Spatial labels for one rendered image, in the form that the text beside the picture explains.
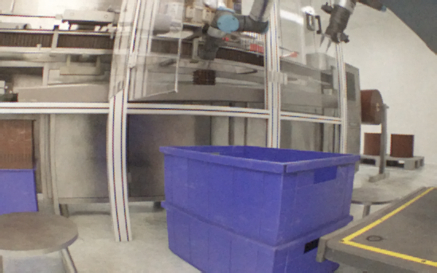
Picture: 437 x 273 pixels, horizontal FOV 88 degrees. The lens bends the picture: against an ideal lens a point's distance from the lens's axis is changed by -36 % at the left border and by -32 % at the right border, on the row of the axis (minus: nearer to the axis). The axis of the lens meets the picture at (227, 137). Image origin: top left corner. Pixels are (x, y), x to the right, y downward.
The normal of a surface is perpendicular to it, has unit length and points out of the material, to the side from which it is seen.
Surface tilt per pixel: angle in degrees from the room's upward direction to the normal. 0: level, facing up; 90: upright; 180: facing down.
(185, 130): 90
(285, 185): 90
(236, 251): 90
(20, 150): 90
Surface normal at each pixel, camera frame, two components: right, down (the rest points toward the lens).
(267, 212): -0.79, 0.00
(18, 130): 0.59, 0.04
